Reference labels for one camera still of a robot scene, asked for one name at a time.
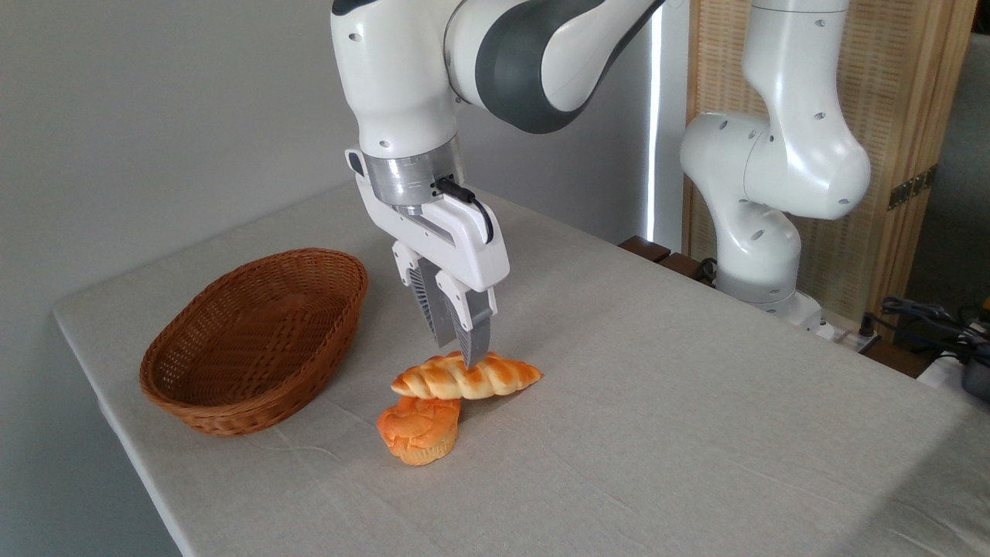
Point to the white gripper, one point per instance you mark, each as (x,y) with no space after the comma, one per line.
(464,247)

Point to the long braided bread loaf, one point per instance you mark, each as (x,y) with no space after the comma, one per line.
(495,377)

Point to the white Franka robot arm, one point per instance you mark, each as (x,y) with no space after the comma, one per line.
(433,70)

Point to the round orange muffin bread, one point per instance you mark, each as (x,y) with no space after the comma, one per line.
(418,433)

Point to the brown wooden block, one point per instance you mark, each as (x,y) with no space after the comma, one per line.
(643,247)
(684,267)

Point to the brown wicker basket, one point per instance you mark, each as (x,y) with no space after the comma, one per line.
(232,363)

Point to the light grey tablecloth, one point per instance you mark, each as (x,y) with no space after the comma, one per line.
(657,433)

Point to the white power strip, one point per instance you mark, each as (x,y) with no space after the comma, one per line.
(847,336)

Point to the dark metal screen hinge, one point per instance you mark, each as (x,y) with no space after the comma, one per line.
(913,187)

